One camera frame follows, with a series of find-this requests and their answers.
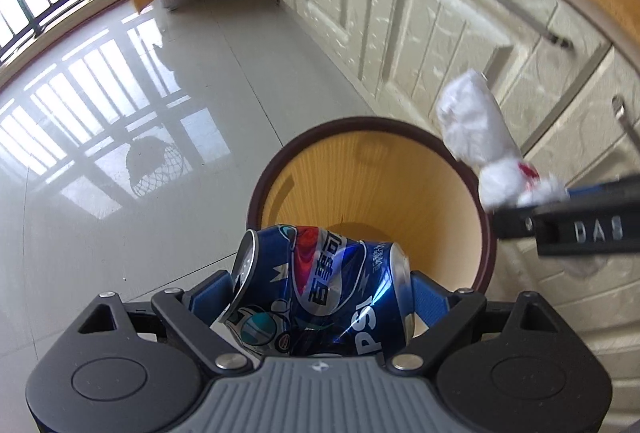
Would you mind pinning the white paper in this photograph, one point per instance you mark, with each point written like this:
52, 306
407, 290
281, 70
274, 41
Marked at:
475, 128

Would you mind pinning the cream drawer cabinet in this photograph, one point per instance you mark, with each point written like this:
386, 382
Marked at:
380, 13

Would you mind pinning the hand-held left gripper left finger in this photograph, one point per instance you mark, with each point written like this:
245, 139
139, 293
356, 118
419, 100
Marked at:
210, 298

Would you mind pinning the crushed blue soda can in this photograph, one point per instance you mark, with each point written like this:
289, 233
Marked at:
320, 293

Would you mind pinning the round wood-grain waste bin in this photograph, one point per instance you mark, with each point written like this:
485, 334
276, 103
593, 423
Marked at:
375, 178

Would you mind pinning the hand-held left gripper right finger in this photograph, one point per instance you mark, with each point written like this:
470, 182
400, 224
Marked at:
430, 300

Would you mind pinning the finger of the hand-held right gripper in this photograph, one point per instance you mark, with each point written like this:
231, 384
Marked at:
515, 224
610, 190

